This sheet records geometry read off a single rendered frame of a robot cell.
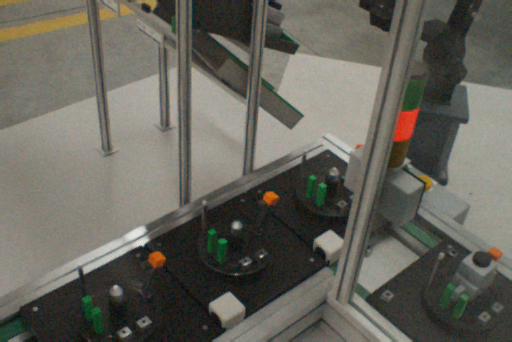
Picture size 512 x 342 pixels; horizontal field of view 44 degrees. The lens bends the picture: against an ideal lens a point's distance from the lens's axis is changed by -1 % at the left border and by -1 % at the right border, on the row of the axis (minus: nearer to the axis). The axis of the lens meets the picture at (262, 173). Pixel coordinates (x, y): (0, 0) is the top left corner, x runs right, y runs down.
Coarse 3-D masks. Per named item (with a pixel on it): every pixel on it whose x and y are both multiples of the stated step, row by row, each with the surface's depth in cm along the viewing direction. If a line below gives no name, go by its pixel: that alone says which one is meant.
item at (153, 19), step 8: (120, 0) 118; (136, 8) 115; (144, 16) 114; (152, 16) 112; (152, 24) 113; (160, 24) 110; (168, 24) 110; (168, 32) 109; (232, 40) 125; (240, 48) 124; (248, 48) 122
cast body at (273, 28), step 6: (270, 0) 129; (270, 6) 129; (276, 6) 129; (270, 12) 128; (276, 12) 128; (282, 12) 129; (270, 18) 129; (276, 18) 129; (282, 18) 130; (270, 24) 130; (276, 24) 130; (270, 30) 130; (276, 30) 131; (282, 30) 131; (276, 36) 132
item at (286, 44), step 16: (160, 0) 118; (192, 0) 110; (208, 0) 111; (224, 0) 113; (240, 0) 115; (192, 16) 112; (208, 16) 113; (224, 16) 115; (240, 16) 117; (224, 32) 117; (240, 32) 119; (272, 48) 126; (288, 48) 128
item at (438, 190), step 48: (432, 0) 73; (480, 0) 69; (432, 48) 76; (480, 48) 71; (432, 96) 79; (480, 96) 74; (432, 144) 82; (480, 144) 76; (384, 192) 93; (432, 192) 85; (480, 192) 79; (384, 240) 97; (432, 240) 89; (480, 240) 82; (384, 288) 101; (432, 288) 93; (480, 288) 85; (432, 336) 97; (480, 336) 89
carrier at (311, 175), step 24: (312, 168) 137; (336, 168) 138; (264, 192) 130; (288, 192) 130; (312, 192) 126; (336, 192) 127; (288, 216) 125; (312, 216) 125; (336, 216) 123; (312, 240) 120; (336, 240) 118
